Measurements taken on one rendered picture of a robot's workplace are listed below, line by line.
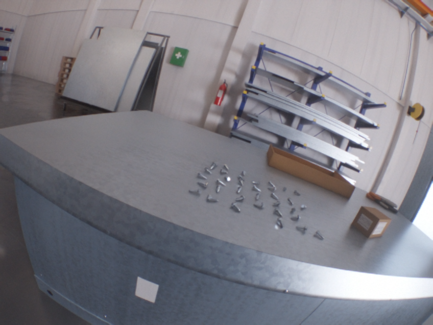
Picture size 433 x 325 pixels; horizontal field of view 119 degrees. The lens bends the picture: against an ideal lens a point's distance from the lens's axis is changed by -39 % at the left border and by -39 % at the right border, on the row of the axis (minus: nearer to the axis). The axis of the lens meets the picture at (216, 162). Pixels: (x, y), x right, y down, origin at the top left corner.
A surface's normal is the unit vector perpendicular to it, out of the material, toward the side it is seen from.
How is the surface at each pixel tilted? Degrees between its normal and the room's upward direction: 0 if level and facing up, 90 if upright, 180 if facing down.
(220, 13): 90
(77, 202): 67
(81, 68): 78
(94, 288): 90
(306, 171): 90
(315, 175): 90
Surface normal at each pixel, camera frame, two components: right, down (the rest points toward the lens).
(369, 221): -0.91, -0.21
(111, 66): -0.03, 0.06
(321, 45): -0.15, 0.24
